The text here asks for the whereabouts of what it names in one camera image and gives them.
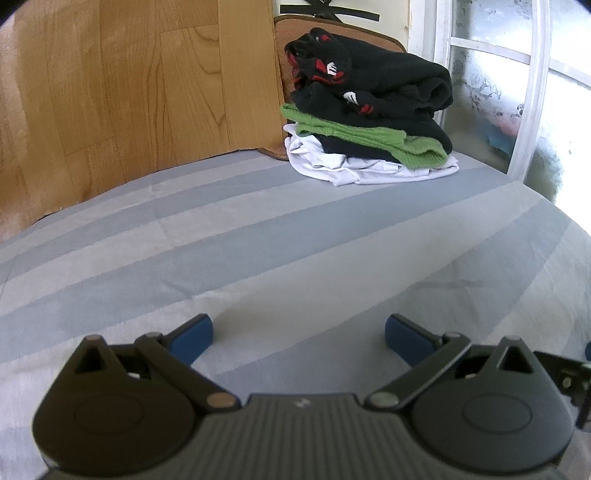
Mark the black patterned knit garment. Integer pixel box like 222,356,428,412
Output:
286,28,453,153

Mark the grey striped bed sheet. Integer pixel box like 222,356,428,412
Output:
1,152,590,479

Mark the green folded garment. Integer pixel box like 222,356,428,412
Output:
280,104,449,170

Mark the white folded garment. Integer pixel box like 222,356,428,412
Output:
283,124,460,186

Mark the wooden headboard panel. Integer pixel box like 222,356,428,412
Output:
1,1,283,238

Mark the brown patterned pillow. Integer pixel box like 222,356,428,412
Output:
255,13,409,161

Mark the white window frame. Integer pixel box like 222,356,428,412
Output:
409,1,590,180

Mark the black bracket on wall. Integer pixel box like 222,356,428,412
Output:
280,0,381,22

